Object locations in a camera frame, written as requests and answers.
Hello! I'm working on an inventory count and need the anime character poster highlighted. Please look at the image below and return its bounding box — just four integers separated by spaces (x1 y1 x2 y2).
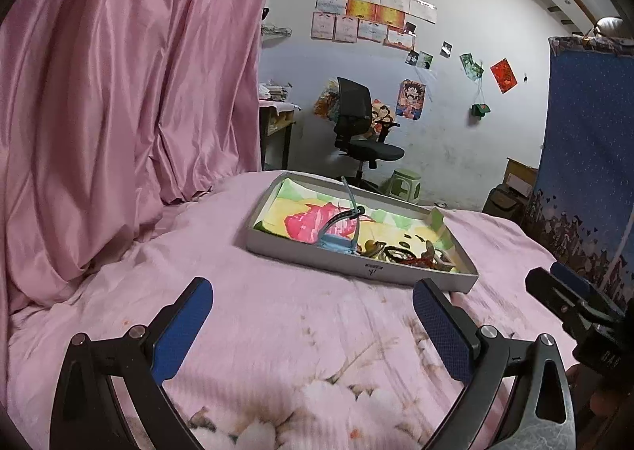
395 80 426 121

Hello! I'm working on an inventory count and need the dark bag on floor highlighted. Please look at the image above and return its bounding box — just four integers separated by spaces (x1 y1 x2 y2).
483 184 529 224

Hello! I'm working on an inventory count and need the person's right hand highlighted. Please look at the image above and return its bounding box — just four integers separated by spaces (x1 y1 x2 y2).
565 364 631 418

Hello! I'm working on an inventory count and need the pink floral bed sheet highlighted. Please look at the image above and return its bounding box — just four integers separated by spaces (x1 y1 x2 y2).
6 169 578 450

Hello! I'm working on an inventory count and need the red paper on wall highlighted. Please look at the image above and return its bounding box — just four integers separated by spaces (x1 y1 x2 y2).
490 58 518 94

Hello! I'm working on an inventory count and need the beige claw hair clip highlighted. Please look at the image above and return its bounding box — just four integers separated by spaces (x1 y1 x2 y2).
421 241 456 272

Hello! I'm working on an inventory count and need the wooden desk with clutter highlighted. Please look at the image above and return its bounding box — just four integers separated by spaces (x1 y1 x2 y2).
258 83 301 170

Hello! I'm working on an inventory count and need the cardboard box by wall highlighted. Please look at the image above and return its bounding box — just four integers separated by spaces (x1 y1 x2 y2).
503 158 537 199

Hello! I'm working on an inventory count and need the colourful cartoon cloth liner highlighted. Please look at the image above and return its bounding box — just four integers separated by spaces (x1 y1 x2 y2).
254 178 460 273

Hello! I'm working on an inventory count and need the black office chair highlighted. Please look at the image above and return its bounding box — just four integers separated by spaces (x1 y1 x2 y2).
333 77 405 192

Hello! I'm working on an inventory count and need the green plastic stool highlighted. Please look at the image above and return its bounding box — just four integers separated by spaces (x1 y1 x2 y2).
385 169 421 204

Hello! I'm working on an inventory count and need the certificates group on wall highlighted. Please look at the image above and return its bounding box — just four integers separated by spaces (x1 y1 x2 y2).
309 0 437 50

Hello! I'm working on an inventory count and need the grey shallow cardboard box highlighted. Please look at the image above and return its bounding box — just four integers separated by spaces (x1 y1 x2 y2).
246 172 479 293

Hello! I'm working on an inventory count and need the green small hanging pouch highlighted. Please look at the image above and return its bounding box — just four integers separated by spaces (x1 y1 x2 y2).
470 103 491 119

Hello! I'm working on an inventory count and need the pink satin curtain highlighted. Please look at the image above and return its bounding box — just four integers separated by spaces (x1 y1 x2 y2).
1 0 264 315

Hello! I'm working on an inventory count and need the blue starry hanging cloth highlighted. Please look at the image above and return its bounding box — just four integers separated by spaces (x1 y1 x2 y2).
522 36 633 307

